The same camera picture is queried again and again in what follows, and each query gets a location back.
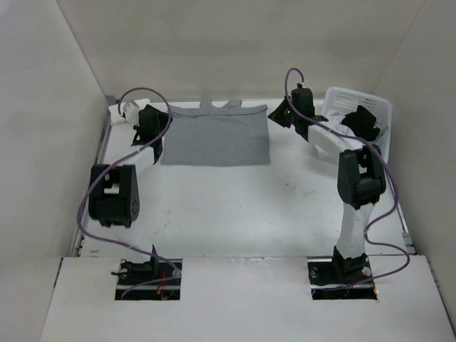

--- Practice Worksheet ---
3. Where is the grey tank top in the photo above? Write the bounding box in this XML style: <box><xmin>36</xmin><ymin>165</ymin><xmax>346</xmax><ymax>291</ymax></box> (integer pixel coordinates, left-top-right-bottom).
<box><xmin>161</xmin><ymin>98</ymin><xmax>271</xmax><ymax>167</ymax></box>

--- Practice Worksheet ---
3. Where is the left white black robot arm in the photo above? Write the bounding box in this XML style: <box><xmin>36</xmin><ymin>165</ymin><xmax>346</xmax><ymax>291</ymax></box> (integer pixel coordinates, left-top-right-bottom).
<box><xmin>88</xmin><ymin>102</ymin><xmax>172</xmax><ymax>229</ymax></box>

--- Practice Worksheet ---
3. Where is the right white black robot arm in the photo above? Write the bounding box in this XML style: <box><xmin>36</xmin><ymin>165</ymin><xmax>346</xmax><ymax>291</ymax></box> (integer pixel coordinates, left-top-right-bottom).
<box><xmin>268</xmin><ymin>83</ymin><xmax>386</xmax><ymax>286</ymax></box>

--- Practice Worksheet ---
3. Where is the folded white tank top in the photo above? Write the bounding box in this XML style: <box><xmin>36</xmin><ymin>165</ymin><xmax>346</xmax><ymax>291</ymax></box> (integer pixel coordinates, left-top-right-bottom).
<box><xmin>108</xmin><ymin>98</ymin><xmax>150</xmax><ymax>127</ymax></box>

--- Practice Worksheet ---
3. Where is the white garment in basket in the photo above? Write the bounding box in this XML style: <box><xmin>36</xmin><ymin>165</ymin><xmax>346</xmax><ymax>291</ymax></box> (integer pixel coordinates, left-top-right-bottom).
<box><xmin>314</xmin><ymin>111</ymin><xmax>363</xmax><ymax>163</ymax></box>

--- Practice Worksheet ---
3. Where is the white plastic laundry basket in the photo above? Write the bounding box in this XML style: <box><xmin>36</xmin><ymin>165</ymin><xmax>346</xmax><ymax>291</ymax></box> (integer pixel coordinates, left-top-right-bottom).
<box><xmin>316</xmin><ymin>87</ymin><xmax>392</xmax><ymax>161</ymax></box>

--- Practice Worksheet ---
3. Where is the black garment in basket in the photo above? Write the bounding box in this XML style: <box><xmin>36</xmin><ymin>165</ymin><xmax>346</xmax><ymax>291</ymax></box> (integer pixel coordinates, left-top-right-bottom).
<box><xmin>341</xmin><ymin>105</ymin><xmax>379</xmax><ymax>142</ymax></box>

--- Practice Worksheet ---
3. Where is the light grey garment in basket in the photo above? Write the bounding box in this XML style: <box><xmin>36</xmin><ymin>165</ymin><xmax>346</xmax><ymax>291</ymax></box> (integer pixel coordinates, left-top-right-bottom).
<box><xmin>374</xmin><ymin>122</ymin><xmax>389</xmax><ymax>159</ymax></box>

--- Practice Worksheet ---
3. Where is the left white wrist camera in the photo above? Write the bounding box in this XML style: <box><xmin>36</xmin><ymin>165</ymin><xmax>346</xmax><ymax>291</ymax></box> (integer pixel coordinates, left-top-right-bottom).
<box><xmin>120</xmin><ymin>101</ymin><xmax>140</xmax><ymax>125</ymax></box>

